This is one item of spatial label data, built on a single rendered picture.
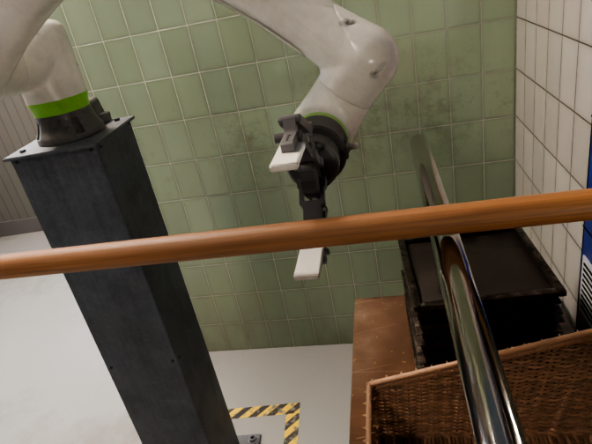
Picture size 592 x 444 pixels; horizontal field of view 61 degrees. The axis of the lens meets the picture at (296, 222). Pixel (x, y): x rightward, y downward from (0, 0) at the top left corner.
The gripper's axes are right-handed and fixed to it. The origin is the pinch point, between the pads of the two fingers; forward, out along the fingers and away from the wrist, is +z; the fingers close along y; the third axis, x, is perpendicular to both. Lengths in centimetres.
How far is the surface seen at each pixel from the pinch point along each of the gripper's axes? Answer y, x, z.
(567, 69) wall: 6, -51, -73
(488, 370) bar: 1.7, -15.9, 22.1
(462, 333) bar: 1.9, -14.8, 17.9
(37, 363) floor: 119, 167, -115
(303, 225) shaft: -1.4, -1.5, 3.9
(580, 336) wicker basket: 37, -38, -21
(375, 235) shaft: 0.1, -8.6, 4.9
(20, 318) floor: 119, 203, -154
